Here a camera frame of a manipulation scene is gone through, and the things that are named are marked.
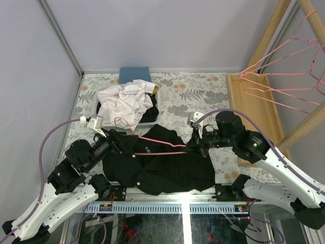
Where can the white shirt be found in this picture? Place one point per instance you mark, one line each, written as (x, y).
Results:
(124, 106)

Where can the yellow plaid shirt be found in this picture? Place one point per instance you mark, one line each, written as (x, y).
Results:
(156, 89)

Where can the pink hanger front black shirt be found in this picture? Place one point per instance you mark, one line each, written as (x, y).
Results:
(304, 81)

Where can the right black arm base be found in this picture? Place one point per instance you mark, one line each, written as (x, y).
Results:
(233, 192)

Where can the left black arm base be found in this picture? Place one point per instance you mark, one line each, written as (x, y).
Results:
(114, 194)

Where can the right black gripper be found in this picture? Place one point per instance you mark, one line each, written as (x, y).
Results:
(193, 147)

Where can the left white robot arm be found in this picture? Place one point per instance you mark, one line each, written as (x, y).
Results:
(67, 189)

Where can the folded blue cloth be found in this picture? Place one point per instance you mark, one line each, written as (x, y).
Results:
(128, 74)

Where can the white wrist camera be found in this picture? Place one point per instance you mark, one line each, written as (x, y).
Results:
(196, 122)
(94, 123)

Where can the aluminium corner frame post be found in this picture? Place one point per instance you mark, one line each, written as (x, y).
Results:
(45, 7)

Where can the wooden clothes rack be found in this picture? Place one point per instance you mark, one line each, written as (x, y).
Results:
(264, 113)

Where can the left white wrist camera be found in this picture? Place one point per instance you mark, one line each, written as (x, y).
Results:
(94, 123)

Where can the pink wire hanger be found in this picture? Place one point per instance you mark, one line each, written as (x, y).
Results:
(296, 99)

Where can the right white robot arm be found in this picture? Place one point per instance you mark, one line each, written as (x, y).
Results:
(299, 194)

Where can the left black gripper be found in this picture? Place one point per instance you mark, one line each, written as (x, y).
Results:
(113, 140)

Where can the white plastic basket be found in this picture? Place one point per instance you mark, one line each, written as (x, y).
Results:
(97, 105)

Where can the grey slotted cable duct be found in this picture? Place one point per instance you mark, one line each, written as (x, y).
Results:
(123, 208)

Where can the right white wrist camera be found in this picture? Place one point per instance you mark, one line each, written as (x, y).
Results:
(196, 122)

